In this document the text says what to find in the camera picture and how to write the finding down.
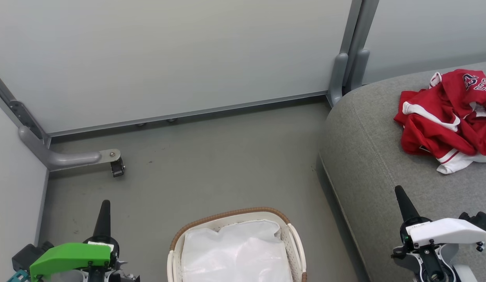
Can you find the white laundry basket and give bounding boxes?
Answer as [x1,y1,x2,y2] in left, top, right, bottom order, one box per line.
[167,207,308,282]

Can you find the white basket liner cloth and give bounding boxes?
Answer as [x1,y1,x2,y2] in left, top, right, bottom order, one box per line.
[181,219,293,282]

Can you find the black caster wheel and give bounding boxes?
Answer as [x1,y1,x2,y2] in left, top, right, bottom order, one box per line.
[111,157,125,178]

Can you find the grey partition bottom rail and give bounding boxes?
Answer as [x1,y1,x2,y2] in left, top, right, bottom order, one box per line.
[47,91,329,137]

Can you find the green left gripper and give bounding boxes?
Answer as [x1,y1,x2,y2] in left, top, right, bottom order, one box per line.
[30,200,140,282]

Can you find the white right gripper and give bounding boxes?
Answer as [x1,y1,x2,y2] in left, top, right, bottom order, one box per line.
[392,185,486,282]

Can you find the grey fabric sofa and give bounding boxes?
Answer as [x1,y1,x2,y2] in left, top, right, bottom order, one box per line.
[319,61,486,282]

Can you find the grey partition frame post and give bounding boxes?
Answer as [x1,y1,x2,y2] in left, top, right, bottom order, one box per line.
[340,0,380,94]
[0,70,52,147]

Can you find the red baseball jersey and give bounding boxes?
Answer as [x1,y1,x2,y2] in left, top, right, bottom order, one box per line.
[394,69,486,175]

